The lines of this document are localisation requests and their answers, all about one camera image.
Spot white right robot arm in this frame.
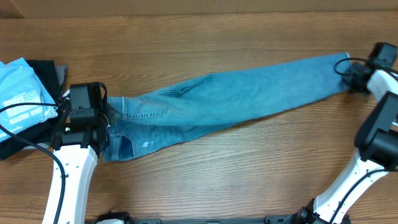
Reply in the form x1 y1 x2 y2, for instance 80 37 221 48
285 66 397 223

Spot blue denim jeans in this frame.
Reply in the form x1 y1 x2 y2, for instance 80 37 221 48
102 53 349 161

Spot black folded garment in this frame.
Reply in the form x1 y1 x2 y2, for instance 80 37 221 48
1 60 61 160

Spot light blue printed t-shirt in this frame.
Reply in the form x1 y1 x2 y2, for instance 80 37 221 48
1 58 58 134

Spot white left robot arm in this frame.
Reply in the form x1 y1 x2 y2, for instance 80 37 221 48
42 106 109 223

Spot grey folded garment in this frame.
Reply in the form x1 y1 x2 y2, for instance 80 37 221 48
55 65 68 93

